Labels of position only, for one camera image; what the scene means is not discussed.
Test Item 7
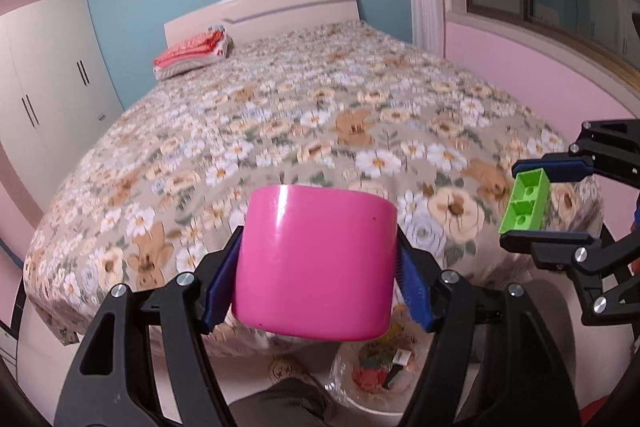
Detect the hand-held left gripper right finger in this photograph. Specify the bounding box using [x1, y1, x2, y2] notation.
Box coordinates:
[395, 227, 583, 427]

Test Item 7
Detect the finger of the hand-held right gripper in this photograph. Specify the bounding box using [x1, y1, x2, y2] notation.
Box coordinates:
[512, 119, 640, 190]
[500, 229, 640, 328]

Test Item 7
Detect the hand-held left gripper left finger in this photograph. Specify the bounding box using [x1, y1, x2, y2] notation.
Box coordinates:
[54, 224, 246, 427]

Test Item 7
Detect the green building brick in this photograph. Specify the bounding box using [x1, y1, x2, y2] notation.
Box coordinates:
[498, 168, 551, 236]

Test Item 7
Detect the pink plastic cup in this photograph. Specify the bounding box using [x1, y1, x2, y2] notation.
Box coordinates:
[230, 185, 399, 342]

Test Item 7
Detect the white bin with plastic bag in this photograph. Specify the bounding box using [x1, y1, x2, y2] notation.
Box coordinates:
[325, 304, 481, 418]

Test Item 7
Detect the patterned slipper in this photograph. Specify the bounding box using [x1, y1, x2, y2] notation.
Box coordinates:
[269, 353, 312, 384]

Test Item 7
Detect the floral bed sheet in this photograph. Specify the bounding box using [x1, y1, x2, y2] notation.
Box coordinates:
[22, 21, 603, 355]

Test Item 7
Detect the folded red striped blanket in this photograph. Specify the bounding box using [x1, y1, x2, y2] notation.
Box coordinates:
[152, 24, 235, 80]

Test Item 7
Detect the white wardrobe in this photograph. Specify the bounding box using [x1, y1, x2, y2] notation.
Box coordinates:
[0, 0, 125, 202]

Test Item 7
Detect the pale pink headboard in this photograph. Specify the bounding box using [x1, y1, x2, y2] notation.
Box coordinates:
[164, 0, 362, 52]

